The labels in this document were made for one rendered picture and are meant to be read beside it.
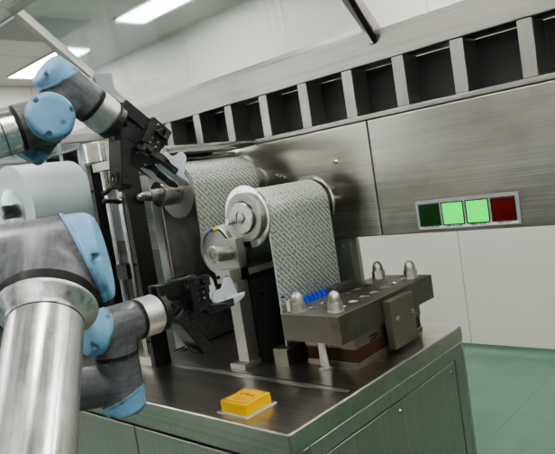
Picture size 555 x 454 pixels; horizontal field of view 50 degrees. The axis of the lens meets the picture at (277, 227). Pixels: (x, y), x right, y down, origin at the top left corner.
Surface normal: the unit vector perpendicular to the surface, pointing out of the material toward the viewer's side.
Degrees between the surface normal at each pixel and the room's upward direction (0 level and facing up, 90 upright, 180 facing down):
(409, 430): 90
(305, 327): 90
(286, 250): 90
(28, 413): 43
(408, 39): 90
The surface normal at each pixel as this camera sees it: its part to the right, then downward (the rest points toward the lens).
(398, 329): 0.73, -0.06
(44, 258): 0.15, -0.71
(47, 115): 0.47, 0.00
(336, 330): -0.66, 0.16
